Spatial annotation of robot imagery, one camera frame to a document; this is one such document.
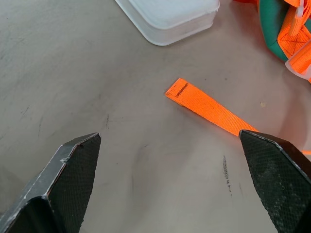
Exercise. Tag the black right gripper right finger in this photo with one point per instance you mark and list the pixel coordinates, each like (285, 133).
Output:
(279, 179)

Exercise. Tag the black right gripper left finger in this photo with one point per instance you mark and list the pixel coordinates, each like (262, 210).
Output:
(65, 184)

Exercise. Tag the white plastic container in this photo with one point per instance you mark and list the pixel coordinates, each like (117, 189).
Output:
(170, 17)

